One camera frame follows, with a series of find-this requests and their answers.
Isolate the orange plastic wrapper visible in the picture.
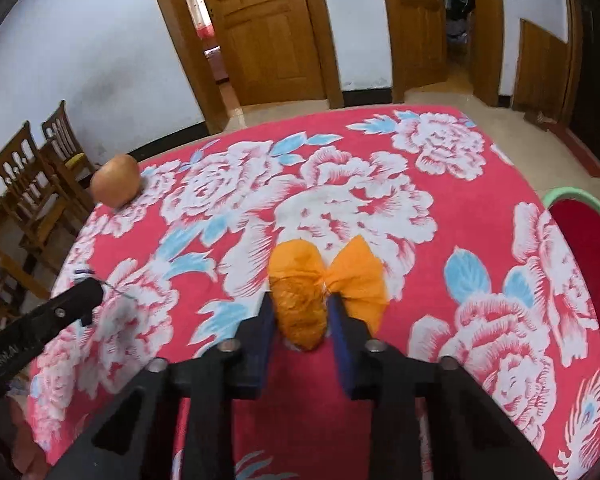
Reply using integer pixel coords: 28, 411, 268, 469
268, 236, 389, 351

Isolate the near wooden chair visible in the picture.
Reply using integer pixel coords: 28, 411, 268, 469
0, 122, 85, 272

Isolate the wooden chair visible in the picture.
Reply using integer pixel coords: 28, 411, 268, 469
0, 122, 85, 272
41, 100, 96, 214

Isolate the red floral tablecloth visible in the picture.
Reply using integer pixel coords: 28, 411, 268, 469
29, 106, 600, 479

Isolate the far wooden chair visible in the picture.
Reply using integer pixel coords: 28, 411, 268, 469
41, 100, 96, 214

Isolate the reddish apple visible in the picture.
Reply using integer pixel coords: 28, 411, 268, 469
90, 154, 142, 209

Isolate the red door mat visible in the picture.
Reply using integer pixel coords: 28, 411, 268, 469
547, 124, 600, 178

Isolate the left wooden door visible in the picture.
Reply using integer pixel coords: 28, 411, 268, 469
204, 0, 325, 105

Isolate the wooden door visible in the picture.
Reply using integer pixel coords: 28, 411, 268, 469
204, 0, 325, 105
385, 0, 448, 102

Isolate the middle wooden door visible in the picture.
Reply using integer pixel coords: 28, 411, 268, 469
385, 0, 448, 102

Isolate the low wooden wall panel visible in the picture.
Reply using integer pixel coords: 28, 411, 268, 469
513, 20, 569, 119

